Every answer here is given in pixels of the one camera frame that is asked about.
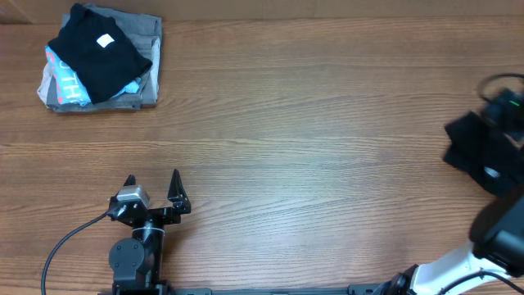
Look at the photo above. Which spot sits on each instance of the folded black shirt on pile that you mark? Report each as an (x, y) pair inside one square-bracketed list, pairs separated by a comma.
[(98, 50)]

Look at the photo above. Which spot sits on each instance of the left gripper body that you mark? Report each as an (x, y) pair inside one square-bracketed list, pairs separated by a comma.
[(163, 215)]

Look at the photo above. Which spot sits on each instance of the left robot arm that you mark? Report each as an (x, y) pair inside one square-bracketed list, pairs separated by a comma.
[(136, 261)]

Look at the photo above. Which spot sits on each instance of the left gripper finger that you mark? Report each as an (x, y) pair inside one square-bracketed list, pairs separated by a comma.
[(176, 190), (130, 181)]

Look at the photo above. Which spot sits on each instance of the folded white cloth under pile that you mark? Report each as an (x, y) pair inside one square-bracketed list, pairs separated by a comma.
[(47, 89)]

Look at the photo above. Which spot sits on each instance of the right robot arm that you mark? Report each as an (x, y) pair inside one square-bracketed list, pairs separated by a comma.
[(494, 249)]

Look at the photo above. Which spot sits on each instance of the black t-shirt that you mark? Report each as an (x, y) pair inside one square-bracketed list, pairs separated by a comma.
[(485, 154)]

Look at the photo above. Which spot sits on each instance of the folded light blue shirt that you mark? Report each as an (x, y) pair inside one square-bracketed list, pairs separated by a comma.
[(73, 96)]

